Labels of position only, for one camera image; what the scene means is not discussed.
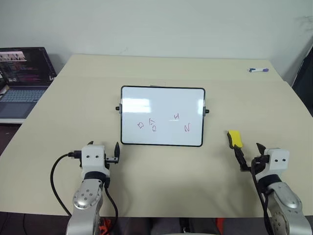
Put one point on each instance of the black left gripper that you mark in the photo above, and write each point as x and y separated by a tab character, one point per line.
112	160

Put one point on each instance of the yellow and black eraser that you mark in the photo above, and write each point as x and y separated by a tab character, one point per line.
236	138

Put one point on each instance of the black-framed small whiteboard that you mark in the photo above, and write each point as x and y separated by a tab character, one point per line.
161	105

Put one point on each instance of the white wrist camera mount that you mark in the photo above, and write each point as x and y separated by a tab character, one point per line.
278	162
94	160

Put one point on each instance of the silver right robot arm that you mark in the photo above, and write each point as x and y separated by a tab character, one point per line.
286	203

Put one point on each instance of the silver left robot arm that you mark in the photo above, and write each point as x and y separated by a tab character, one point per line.
85	195

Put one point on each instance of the open grey laptop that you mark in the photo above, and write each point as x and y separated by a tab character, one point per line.
23	73

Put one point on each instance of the white side desk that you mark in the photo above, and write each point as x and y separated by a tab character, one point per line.
11	121

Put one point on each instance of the black object beside table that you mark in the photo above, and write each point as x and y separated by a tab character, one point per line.
304	80

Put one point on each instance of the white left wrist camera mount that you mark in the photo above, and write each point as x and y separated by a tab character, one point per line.
94	160

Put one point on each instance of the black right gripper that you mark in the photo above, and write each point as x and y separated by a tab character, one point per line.
260	163

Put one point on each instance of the white and purple marker pen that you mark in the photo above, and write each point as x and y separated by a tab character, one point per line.
258	70

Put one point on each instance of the red-orange object under table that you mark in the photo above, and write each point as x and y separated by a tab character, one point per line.
104	226

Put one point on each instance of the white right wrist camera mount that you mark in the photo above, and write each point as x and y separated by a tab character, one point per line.
278	162

